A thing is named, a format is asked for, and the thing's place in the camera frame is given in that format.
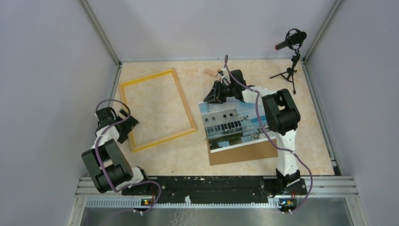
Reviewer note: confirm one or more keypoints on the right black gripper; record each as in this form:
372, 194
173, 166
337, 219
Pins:
212, 97

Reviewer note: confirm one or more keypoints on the building photo print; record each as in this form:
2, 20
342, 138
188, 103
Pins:
233, 124

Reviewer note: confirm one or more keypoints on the brown cardboard backing board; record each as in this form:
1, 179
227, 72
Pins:
256, 151

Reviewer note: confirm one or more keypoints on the black microphone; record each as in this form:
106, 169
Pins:
293, 40

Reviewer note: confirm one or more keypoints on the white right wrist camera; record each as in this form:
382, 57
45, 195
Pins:
222, 75

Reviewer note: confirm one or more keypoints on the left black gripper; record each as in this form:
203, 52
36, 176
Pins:
130, 122

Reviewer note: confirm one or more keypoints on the black tripod microphone stand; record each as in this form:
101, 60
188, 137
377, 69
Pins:
288, 74

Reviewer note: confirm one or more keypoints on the yellow wooden picture frame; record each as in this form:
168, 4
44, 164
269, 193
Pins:
158, 101

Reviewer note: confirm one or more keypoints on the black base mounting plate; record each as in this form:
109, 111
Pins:
215, 189

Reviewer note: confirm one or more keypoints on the aluminium rail front frame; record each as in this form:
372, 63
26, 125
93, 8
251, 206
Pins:
323, 187

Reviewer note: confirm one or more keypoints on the light wooden block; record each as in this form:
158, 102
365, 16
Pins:
211, 73

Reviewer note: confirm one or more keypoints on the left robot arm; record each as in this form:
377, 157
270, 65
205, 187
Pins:
105, 160

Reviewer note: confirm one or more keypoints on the white toothed cable duct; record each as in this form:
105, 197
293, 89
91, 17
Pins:
137, 203

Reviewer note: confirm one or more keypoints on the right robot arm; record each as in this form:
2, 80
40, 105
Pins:
282, 116

